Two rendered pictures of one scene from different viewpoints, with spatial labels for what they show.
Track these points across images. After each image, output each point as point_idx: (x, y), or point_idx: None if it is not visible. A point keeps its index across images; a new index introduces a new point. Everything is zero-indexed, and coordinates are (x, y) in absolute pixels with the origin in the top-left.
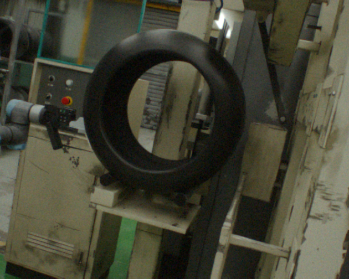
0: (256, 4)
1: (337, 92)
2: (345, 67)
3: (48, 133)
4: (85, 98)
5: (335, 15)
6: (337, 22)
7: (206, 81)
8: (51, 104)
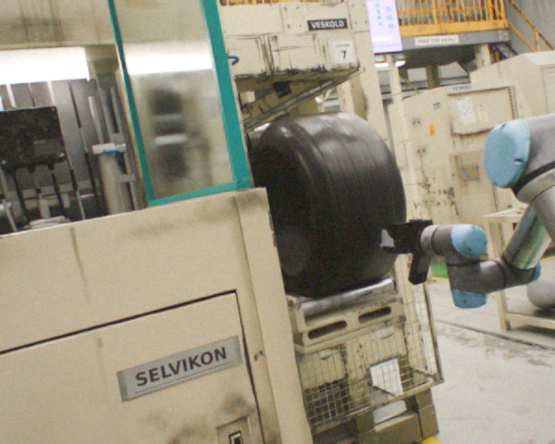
0: (237, 82)
1: (389, 147)
2: (387, 136)
3: (430, 260)
4: (403, 195)
5: (300, 105)
6: (318, 112)
7: (119, 191)
8: (420, 221)
